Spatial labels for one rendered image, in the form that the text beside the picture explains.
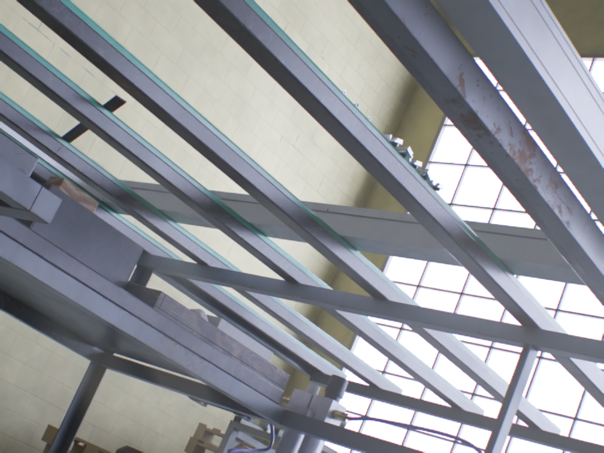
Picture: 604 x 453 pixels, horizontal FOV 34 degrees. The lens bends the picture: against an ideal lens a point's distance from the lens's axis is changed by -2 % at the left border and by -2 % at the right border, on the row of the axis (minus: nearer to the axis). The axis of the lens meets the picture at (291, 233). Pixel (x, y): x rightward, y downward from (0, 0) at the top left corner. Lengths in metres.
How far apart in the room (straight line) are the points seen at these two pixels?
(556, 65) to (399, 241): 0.71
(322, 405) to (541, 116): 1.01
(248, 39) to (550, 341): 0.84
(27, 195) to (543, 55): 0.58
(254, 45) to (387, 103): 10.38
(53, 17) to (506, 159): 0.65
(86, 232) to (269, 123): 8.46
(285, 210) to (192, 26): 7.77
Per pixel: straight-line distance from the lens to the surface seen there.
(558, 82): 1.15
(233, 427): 5.92
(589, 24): 11.38
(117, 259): 1.79
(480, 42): 1.10
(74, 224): 1.73
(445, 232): 1.53
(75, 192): 1.77
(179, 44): 9.36
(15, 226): 1.56
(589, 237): 1.37
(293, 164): 10.43
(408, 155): 1.42
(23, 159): 1.15
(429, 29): 1.04
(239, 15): 1.18
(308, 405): 2.07
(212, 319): 1.95
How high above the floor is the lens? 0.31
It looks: 16 degrees up
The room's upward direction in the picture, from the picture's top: 24 degrees clockwise
